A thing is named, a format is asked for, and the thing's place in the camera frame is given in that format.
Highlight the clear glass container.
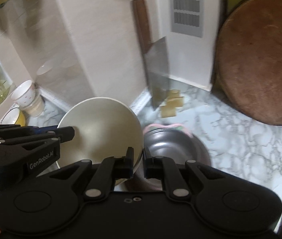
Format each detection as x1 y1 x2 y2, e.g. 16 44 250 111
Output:
22 93 45 117

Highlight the round wooden cutting board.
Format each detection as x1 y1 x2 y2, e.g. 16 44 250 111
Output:
211 0 282 126

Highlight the white floral bowl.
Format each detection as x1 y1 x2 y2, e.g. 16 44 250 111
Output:
11 80 37 109

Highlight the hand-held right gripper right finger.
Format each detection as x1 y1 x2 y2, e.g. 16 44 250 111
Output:
143 148 227 201

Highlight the stainless steel bowl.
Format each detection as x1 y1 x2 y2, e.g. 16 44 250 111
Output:
143 128 212 190

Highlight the yellow sponge piece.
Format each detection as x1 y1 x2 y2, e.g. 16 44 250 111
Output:
161 102 179 119

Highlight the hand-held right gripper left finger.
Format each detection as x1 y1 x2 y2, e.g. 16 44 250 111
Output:
48 147 134 201

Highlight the cream plastic bowl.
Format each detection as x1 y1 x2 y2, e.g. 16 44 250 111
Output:
57 97 141 177

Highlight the grey vent grille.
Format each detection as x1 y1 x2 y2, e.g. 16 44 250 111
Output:
169 0 204 39

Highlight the yellow ceramic bowl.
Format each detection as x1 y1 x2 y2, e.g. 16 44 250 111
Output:
0 107 27 127

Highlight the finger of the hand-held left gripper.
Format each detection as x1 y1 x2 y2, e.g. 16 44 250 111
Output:
0 126 75 145
31 126 60 132

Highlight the wooden-handled cleaver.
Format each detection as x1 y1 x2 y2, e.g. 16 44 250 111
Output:
131 0 170 110

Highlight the pink steel-lined pot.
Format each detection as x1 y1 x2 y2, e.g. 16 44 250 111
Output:
143 123 195 140

